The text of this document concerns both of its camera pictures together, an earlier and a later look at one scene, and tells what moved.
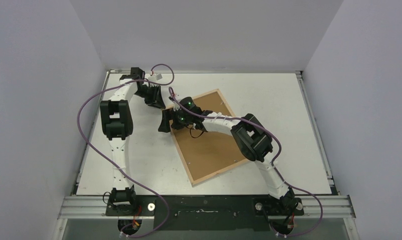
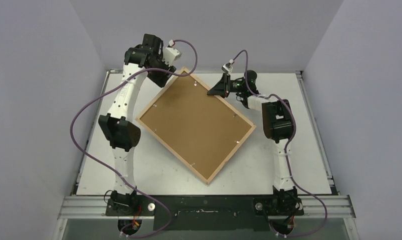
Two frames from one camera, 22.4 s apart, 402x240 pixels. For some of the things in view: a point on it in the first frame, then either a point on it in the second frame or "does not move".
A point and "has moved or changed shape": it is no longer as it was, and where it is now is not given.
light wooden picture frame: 203,154 → 175,153
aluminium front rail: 320,206 does not move
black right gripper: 171,120 → 226,85
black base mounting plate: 205,213 does not move
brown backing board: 206,152 has moved or changed shape
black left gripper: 157,100 → 160,80
